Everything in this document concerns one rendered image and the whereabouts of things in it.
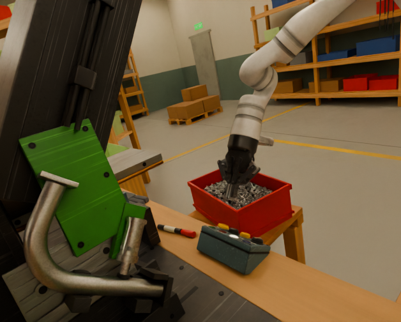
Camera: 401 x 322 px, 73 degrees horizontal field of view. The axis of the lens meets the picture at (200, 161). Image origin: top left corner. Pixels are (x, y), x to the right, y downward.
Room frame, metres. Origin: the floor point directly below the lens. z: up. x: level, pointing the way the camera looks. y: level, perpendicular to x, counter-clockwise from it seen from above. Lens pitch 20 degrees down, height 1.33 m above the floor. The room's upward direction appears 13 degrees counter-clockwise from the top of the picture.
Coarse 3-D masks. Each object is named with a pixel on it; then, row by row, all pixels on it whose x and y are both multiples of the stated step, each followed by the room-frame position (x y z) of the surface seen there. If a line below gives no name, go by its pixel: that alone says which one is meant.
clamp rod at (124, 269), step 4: (124, 264) 0.39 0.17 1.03; (128, 264) 0.39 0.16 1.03; (120, 268) 0.39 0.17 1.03; (124, 268) 0.39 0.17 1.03; (128, 268) 0.39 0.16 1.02; (120, 272) 0.38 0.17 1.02; (124, 272) 0.38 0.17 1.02; (128, 272) 0.39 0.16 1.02; (116, 276) 0.38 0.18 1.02; (120, 276) 0.38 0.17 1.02; (124, 276) 0.38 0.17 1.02; (128, 276) 0.38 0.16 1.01
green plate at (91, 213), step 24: (24, 144) 0.43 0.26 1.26; (48, 144) 0.44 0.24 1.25; (72, 144) 0.46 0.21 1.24; (96, 144) 0.48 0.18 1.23; (48, 168) 0.43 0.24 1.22; (72, 168) 0.45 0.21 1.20; (96, 168) 0.47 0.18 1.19; (72, 192) 0.43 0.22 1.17; (96, 192) 0.45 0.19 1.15; (120, 192) 0.47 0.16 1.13; (72, 216) 0.41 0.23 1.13; (96, 216) 0.43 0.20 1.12; (120, 216) 0.45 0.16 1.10; (72, 240) 0.39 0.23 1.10; (96, 240) 0.41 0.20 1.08
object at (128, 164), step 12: (120, 156) 0.73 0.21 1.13; (132, 156) 0.70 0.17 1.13; (144, 156) 0.68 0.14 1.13; (156, 156) 0.66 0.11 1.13; (120, 168) 0.62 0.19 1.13; (132, 168) 0.62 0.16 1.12; (144, 168) 0.64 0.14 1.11; (120, 180) 0.60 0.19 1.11; (12, 204) 0.54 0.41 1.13; (24, 204) 0.52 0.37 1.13; (12, 216) 0.48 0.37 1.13; (24, 216) 0.47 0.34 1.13; (24, 228) 0.47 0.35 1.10
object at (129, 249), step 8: (128, 224) 0.42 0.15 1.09; (136, 224) 0.42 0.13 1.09; (144, 224) 0.43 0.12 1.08; (128, 232) 0.42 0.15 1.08; (136, 232) 0.42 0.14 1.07; (128, 240) 0.41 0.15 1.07; (136, 240) 0.41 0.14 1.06; (120, 248) 0.40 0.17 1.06; (128, 248) 0.40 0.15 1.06; (136, 248) 0.40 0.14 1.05; (120, 256) 0.39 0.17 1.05; (128, 256) 0.39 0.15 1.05; (136, 256) 0.40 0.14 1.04
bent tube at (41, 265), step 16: (48, 176) 0.39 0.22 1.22; (48, 192) 0.38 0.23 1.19; (48, 208) 0.37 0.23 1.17; (32, 224) 0.36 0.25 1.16; (48, 224) 0.37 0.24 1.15; (32, 240) 0.34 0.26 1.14; (32, 256) 0.33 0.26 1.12; (48, 256) 0.35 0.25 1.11; (32, 272) 0.33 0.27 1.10; (48, 272) 0.33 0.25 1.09; (64, 272) 0.35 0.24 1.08; (64, 288) 0.33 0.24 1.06; (80, 288) 0.34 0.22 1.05; (96, 288) 0.35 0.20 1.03; (112, 288) 0.36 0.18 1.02; (128, 288) 0.37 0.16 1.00; (144, 288) 0.38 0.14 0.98; (160, 288) 0.39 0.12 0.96
